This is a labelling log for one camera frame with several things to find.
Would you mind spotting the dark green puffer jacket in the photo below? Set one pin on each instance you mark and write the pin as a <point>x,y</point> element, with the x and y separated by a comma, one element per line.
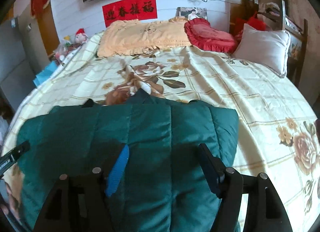
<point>162,188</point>

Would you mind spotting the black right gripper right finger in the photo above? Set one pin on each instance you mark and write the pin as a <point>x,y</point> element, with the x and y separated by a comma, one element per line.
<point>265,210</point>

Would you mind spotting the red banner with characters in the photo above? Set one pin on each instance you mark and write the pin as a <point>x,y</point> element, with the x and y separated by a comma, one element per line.
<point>129,10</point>

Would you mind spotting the framed photo on headboard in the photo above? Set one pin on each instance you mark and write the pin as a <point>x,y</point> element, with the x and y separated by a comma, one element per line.
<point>191,13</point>

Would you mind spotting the grey wardrobe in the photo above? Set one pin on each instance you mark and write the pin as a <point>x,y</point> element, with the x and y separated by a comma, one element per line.
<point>16,73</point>

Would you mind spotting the red heart-shaped cushion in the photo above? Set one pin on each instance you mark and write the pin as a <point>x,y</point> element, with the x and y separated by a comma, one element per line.
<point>203,36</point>

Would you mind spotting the peach ruffled pillow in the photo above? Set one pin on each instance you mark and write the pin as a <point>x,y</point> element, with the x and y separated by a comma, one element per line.
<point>134,37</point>

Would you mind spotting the wooden chair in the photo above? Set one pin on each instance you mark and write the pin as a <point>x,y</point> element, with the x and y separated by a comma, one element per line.
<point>299,36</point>

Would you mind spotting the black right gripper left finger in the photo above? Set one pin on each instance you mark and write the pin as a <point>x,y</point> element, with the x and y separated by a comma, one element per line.
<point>80,203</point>

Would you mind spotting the red bag on chair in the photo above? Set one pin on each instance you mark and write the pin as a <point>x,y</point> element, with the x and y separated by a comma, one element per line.
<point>253,21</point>

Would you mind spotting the plush doll with red hat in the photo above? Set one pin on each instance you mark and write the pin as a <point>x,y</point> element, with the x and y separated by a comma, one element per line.
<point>80,37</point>

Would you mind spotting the blue paper bag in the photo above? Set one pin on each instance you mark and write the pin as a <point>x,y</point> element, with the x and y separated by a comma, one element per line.
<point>45,74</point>

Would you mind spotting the white square pillow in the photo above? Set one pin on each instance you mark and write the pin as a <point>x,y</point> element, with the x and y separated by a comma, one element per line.
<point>269,48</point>

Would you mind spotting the floral cream bed quilt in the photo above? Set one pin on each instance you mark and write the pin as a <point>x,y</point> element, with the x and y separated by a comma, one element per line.
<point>277,125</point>

